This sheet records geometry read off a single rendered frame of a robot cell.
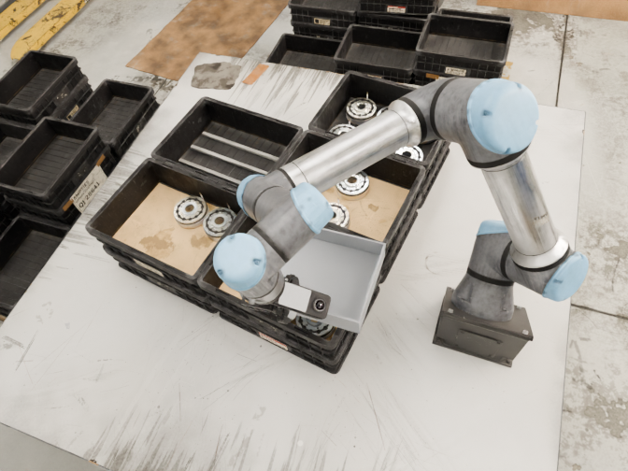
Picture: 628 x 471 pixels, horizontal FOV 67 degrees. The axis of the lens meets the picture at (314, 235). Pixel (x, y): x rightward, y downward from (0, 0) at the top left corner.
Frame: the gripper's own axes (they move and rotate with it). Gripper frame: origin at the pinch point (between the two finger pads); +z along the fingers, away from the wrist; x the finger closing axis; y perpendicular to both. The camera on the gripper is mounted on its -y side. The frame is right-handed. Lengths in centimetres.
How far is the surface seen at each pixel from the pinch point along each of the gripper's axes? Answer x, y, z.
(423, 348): -2.6, -28.0, 40.3
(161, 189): -32, 62, 34
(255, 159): -50, 36, 39
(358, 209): -38, -2, 35
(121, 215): -19, 67, 28
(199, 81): -92, 80, 61
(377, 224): -33.6, -8.7, 34.5
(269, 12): -228, 115, 167
